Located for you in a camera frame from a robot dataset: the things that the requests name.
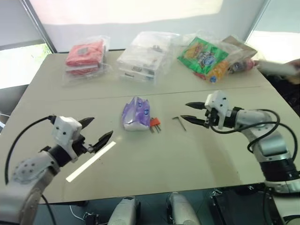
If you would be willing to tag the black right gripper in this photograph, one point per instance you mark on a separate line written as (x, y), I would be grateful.
(211, 117)

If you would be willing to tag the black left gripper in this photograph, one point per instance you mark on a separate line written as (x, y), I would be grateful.
(79, 146)

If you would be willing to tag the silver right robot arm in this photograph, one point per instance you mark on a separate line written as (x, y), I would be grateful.
(269, 145)

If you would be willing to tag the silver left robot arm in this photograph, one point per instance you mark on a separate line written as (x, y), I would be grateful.
(30, 171)

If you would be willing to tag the metal hex key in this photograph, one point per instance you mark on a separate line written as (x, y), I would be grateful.
(182, 124)

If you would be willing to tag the purple tissue pack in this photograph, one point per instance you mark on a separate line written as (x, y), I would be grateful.
(137, 114)

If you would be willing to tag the green snack bag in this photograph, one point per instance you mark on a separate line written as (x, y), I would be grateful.
(201, 56)

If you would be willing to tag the clear bag with brown card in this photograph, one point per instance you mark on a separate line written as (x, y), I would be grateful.
(239, 54)

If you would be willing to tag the bagged red packets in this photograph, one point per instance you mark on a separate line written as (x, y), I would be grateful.
(82, 56)

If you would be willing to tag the clear bag of white boxes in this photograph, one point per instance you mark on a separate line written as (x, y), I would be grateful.
(143, 58)

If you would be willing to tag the grey rounded robot shell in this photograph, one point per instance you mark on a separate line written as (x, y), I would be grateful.
(124, 211)
(181, 208)

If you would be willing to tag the small black clip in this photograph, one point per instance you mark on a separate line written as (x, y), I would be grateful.
(91, 219)

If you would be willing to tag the person arm in white sleeve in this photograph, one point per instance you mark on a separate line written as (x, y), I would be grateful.
(274, 68)

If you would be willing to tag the dark patterned clothing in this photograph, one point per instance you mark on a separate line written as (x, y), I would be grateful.
(288, 93)

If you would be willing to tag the black case with clips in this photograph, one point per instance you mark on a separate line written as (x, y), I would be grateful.
(241, 206)

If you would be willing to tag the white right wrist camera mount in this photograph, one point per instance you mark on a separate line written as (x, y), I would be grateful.
(218, 98)

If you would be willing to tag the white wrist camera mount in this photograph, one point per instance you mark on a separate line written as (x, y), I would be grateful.
(218, 98)
(65, 131)

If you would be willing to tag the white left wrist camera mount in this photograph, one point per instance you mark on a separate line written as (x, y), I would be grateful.
(65, 131)

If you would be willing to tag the dark window frame bar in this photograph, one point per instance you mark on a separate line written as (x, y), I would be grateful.
(38, 25)

